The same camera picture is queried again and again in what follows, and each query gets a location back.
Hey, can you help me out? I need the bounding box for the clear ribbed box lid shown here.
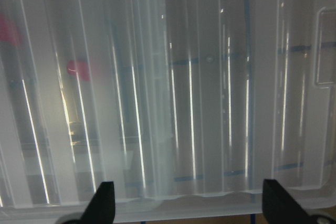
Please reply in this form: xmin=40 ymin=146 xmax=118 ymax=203
xmin=1 ymin=0 xmax=335 ymax=223

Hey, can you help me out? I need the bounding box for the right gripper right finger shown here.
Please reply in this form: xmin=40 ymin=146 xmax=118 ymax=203
xmin=262 ymin=179 xmax=333 ymax=223

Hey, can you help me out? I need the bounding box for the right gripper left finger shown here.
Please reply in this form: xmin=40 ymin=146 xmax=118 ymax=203
xmin=57 ymin=182 xmax=116 ymax=224

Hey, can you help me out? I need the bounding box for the red block in box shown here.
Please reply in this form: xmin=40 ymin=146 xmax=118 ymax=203
xmin=0 ymin=14 xmax=22 ymax=47
xmin=67 ymin=60 xmax=90 ymax=82

